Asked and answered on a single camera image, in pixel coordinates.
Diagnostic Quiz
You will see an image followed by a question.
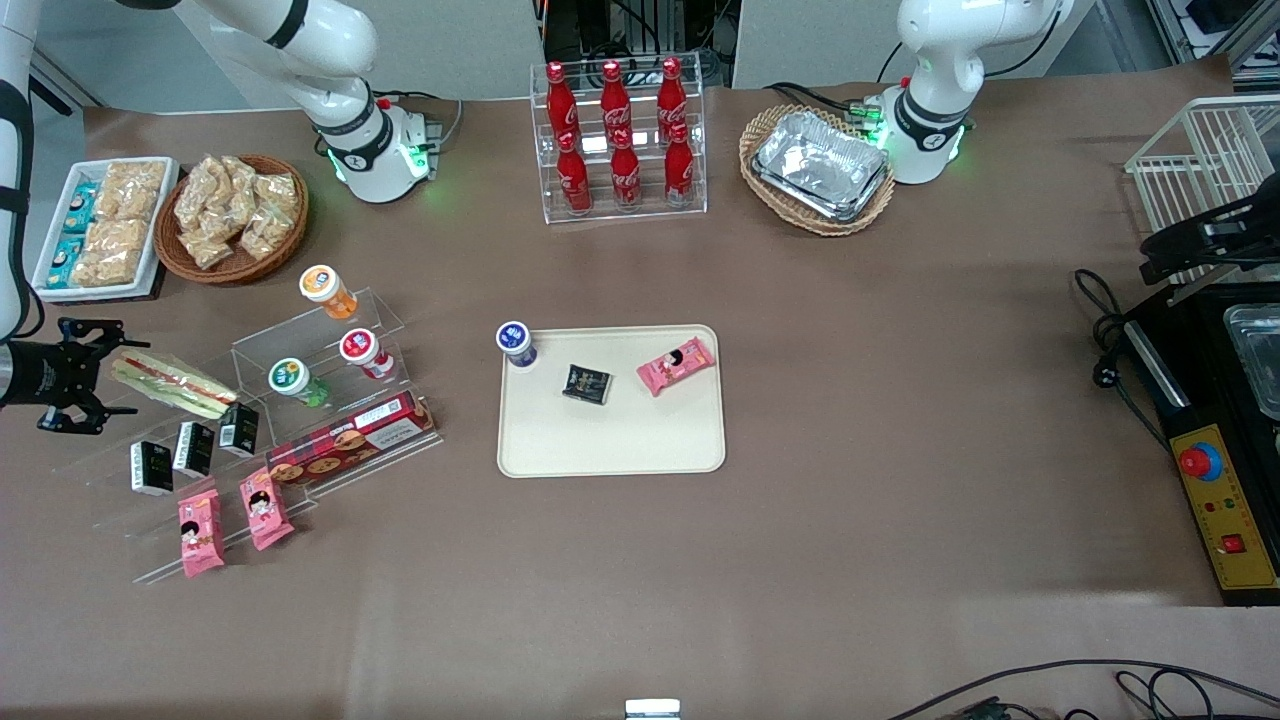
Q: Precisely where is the cream rectangular serving tray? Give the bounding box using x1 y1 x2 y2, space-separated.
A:
497 323 727 479

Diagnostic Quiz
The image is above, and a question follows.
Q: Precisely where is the black machine with yellow panel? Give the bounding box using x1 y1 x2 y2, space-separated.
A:
1125 280 1280 607

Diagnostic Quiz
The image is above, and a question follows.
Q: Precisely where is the white wire rack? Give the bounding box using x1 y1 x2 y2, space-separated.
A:
1125 95 1280 286

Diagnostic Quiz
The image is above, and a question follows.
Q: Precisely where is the blue small snack packet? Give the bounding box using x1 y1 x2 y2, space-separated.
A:
62 182 99 236
46 237 85 289

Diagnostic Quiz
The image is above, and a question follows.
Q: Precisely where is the silver foil tray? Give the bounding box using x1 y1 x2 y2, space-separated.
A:
751 110 891 223

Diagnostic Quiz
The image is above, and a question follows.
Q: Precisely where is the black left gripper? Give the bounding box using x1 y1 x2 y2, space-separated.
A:
1140 195 1280 287

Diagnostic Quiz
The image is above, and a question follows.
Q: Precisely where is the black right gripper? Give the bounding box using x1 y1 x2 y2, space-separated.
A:
8 318 152 434

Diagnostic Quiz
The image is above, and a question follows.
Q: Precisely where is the red tartan shortbread box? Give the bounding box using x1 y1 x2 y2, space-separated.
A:
266 390 438 488

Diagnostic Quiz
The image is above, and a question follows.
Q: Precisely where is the plastic triangle sandwich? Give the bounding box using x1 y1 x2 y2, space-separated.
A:
110 350 241 421

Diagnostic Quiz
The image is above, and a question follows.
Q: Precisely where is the clear pack of brittle bars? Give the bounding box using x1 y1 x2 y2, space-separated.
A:
98 162 169 221
72 220 153 289

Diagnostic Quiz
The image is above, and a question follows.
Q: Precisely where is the brown wicker snack basket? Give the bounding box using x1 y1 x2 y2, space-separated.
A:
155 155 309 286

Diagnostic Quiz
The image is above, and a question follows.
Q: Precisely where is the white rectangular snack tray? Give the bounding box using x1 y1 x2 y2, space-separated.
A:
32 158 181 301

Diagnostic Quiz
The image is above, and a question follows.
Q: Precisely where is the green cap gum bottle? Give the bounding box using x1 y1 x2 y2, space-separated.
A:
268 358 331 408

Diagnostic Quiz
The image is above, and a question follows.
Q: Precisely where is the black small carton box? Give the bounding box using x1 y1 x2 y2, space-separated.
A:
561 364 613 406
173 421 216 477
219 402 260 458
130 441 174 497

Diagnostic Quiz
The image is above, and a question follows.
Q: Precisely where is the red emergency stop button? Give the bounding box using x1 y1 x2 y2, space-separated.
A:
1178 440 1224 482

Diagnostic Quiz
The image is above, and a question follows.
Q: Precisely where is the red cola bottle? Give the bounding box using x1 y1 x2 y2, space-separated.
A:
556 130 593 213
657 57 689 129
600 60 633 133
545 62 579 136
664 123 696 206
610 128 643 209

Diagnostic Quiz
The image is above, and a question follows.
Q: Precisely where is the light wicker basket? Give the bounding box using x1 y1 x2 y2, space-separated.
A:
739 104 897 237

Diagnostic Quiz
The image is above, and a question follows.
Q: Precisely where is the pink cartoon snack packet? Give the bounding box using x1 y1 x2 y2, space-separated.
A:
637 336 717 398
238 467 295 552
178 488 226 579

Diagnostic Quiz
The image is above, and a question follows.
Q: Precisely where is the red cap gum bottle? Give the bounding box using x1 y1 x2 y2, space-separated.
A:
339 328 396 381

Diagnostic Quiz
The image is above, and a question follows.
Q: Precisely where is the black cable with plug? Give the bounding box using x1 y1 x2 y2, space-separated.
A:
1074 268 1173 453

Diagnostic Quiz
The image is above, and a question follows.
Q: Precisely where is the orange cap gum bottle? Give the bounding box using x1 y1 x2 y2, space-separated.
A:
300 264 358 321

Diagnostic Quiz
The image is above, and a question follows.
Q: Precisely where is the clear acrylic stepped stand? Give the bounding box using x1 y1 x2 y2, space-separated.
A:
75 285 446 586

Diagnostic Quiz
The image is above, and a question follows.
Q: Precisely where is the steel pan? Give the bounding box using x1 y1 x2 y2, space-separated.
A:
1222 303 1280 421

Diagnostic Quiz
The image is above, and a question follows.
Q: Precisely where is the black equipment rack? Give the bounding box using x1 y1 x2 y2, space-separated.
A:
540 0 743 63

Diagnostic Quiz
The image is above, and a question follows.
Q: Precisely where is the clear acrylic bottle rack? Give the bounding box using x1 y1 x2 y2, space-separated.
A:
530 52 708 225

